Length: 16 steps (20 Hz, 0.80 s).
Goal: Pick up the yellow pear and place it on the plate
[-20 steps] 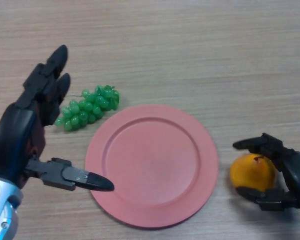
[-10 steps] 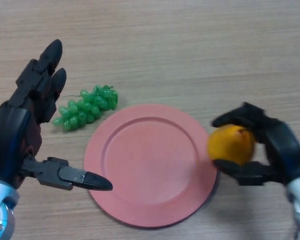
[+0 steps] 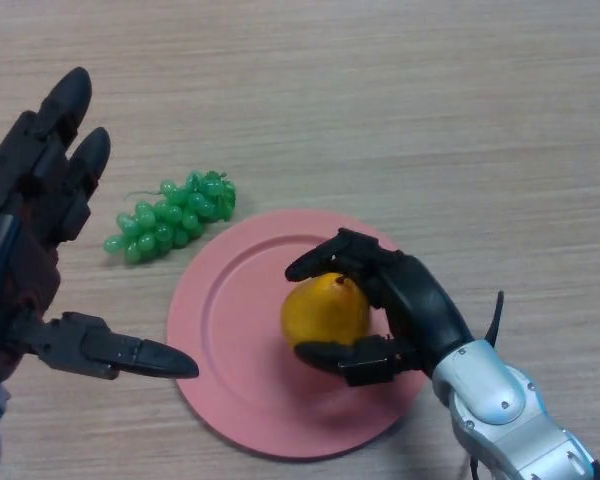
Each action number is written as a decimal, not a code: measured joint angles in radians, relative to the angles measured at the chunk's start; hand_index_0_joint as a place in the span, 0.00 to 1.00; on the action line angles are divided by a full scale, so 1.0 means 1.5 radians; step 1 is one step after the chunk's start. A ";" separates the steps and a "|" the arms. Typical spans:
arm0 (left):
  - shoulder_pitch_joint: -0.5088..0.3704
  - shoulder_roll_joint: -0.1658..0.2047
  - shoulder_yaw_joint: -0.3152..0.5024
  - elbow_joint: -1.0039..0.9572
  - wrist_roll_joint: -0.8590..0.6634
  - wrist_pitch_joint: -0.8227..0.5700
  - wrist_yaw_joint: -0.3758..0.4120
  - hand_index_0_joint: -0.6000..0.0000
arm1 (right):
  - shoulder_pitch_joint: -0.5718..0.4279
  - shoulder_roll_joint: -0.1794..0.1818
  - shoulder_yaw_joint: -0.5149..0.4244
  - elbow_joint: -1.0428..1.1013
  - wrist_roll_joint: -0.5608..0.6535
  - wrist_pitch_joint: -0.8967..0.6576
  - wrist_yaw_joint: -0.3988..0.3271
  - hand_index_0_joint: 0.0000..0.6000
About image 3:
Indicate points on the green grape bunch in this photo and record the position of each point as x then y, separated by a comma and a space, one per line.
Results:
170, 220

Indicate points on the yellow pear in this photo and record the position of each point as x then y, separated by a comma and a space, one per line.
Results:
325, 310

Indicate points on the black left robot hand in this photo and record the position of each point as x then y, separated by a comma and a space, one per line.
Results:
15, 250

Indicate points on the pink round plate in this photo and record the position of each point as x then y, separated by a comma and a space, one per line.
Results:
240, 320

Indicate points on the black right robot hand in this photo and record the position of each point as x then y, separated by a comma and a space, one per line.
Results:
420, 300

